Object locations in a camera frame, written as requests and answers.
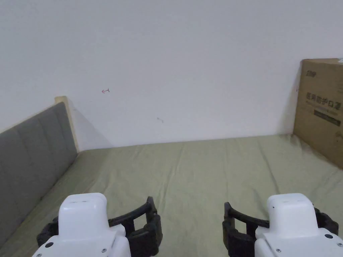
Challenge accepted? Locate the bed with pale green sheet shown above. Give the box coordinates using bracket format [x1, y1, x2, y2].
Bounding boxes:
[0, 133, 343, 257]

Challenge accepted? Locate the brown cardboard carton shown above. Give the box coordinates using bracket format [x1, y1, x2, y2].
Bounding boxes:
[292, 58, 343, 170]

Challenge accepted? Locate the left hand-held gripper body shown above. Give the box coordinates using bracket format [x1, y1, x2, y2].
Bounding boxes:
[32, 192, 132, 257]

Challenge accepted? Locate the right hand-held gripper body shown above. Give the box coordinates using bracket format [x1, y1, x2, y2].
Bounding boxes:
[254, 193, 343, 257]

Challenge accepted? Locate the grey padded headboard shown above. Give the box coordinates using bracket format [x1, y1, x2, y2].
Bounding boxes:
[0, 96, 80, 243]

